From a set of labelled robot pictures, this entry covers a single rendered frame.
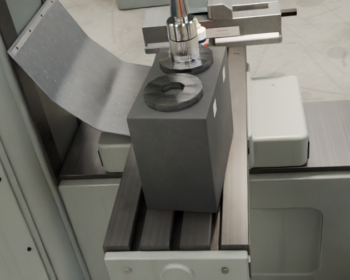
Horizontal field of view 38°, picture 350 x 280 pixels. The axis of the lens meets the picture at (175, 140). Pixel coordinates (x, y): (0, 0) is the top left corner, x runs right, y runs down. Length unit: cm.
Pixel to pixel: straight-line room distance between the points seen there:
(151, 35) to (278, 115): 37
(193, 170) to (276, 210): 56
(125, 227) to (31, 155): 46
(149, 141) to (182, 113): 7
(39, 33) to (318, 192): 75
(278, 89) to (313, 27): 231
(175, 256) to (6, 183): 59
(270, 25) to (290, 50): 204
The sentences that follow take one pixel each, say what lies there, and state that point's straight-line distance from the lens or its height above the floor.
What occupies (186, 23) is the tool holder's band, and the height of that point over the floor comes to 123.
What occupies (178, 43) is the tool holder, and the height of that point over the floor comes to 119.
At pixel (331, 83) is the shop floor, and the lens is 298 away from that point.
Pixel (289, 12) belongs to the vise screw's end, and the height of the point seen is 101.
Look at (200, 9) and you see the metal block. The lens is 130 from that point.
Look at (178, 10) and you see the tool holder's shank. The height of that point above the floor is 124.
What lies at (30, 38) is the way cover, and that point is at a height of 110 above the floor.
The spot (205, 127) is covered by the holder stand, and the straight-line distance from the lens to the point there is 71.
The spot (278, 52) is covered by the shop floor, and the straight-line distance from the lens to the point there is 331.
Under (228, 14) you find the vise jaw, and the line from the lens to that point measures 127.
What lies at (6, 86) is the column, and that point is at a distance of 114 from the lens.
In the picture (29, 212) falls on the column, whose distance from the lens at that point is 132.
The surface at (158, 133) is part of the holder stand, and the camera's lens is 74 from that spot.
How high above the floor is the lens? 155
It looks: 36 degrees down
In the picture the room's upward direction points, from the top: 9 degrees counter-clockwise
